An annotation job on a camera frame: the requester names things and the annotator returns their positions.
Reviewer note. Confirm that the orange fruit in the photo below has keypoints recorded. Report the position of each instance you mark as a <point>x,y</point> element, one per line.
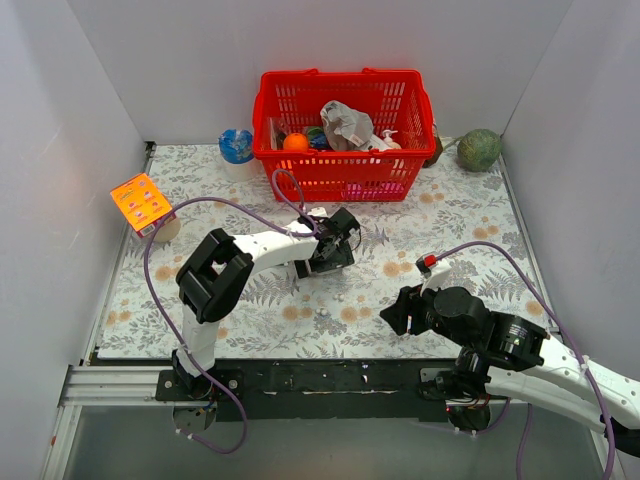
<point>296,142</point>

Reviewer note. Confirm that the blue lidded white cup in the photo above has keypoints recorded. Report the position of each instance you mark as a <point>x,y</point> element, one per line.
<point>236,148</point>

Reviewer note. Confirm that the green melon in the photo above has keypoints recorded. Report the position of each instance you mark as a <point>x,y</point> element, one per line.
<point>479,149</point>

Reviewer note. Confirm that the beige round container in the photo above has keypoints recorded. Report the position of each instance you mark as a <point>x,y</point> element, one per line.
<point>168,231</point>

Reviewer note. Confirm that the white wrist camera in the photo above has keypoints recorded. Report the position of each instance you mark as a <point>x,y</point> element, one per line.
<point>435,272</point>
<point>317,214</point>

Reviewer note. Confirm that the orange snack box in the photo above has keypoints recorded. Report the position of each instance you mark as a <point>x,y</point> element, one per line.
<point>142,204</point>

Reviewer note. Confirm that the green blue item in basket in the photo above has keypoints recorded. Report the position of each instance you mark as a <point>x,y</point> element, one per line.
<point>317,139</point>

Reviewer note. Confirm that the crumpled grey plastic bag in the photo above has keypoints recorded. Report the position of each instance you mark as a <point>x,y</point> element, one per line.
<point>346,129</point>

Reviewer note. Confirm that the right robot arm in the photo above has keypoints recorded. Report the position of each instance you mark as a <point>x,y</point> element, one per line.
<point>505,355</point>

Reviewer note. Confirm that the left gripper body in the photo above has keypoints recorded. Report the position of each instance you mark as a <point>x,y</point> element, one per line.
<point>325,265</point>

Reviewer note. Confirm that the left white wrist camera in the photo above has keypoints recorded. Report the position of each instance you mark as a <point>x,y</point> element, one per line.
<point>317,214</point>

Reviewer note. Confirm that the red plastic shopping basket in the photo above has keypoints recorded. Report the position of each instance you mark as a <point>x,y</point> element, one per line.
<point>290,101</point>

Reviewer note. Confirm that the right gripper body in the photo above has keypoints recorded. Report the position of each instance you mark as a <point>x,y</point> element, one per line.
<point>410,316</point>

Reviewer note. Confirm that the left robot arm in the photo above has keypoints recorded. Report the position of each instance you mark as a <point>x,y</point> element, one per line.
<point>214,277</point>

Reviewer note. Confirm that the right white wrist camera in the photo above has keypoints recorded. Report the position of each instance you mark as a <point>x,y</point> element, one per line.
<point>435,272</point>

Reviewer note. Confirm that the floral patterned table mat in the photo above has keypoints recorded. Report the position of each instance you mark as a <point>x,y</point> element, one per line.
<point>275,317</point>

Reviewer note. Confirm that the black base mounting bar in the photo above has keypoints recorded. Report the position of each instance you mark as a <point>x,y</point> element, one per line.
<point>328,388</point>

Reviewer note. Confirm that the white pump bottle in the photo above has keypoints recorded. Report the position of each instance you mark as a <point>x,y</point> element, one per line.
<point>383,142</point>

